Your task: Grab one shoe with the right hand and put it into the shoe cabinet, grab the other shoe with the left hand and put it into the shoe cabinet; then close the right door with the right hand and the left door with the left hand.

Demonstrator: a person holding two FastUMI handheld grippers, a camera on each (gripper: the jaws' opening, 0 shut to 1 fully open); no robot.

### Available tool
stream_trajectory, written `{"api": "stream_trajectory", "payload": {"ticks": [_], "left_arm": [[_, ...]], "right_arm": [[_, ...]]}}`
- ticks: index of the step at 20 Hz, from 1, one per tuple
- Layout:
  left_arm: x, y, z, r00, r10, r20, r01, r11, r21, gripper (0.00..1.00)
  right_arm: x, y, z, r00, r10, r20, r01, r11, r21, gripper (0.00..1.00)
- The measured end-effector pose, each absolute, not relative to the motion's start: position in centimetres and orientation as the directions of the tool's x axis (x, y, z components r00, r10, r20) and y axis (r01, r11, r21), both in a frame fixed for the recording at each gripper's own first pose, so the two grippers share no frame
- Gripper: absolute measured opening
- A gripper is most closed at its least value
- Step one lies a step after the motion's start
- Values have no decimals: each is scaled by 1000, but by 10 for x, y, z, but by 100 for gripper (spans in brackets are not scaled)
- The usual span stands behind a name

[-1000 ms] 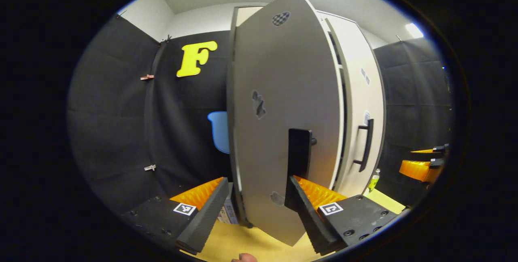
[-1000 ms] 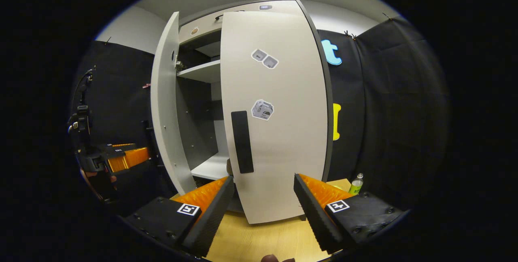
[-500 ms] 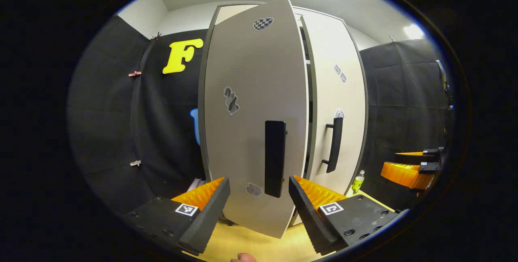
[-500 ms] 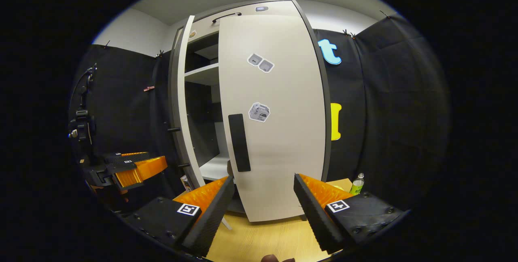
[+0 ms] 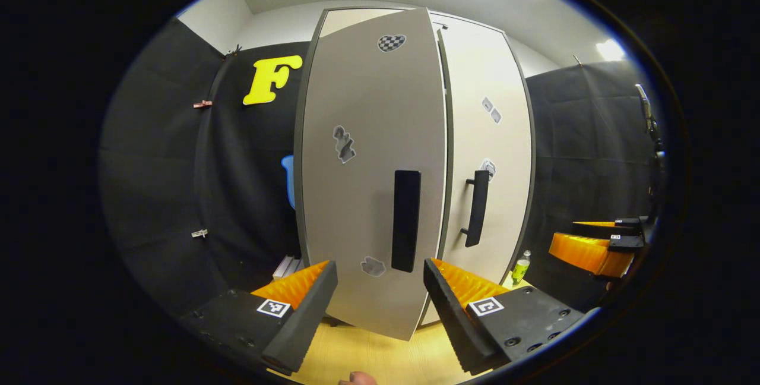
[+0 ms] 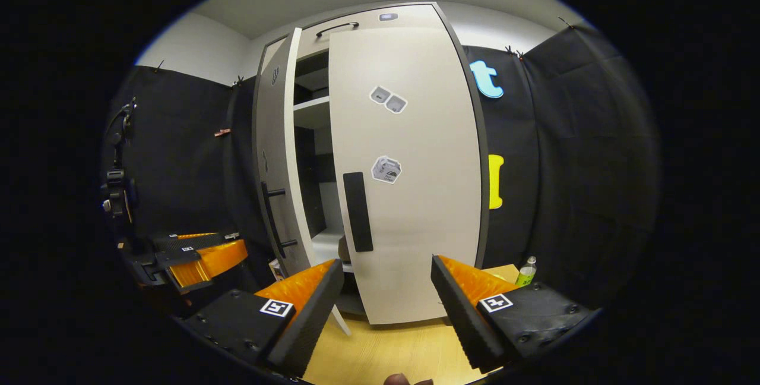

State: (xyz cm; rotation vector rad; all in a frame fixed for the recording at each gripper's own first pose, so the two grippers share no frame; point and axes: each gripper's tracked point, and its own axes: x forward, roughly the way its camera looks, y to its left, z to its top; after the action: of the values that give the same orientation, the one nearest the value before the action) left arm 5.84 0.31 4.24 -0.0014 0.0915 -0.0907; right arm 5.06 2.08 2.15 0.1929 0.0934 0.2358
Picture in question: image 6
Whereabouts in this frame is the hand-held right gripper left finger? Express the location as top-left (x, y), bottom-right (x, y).
top-left (181, 258), bottom-right (345, 378)

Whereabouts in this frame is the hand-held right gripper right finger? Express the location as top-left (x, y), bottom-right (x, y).
top-left (430, 254), bottom-right (596, 374)

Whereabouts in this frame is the white shoe cabinet door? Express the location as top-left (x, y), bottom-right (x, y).
top-left (328, 24), bottom-right (483, 326)
top-left (254, 27), bottom-right (352, 337)

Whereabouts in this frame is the white shoe cabinet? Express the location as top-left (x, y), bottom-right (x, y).
top-left (252, 2), bottom-right (491, 326)

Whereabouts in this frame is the white cabinet drawer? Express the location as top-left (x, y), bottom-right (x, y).
top-left (261, 4), bottom-right (447, 59)

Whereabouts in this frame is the green label bottle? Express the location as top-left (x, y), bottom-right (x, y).
top-left (515, 256), bottom-right (537, 288)

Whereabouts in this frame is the black backdrop cloth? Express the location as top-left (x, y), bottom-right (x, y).
top-left (98, 26), bottom-right (663, 314)

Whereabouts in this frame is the black door handle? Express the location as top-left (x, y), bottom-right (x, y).
top-left (343, 172), bottom-right (375, 253)
top-left (261, 182), bottom-right (297, 259)

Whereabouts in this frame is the black drawer handle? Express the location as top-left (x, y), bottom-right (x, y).
top-left (315, 21), bottom-right (360, 39)

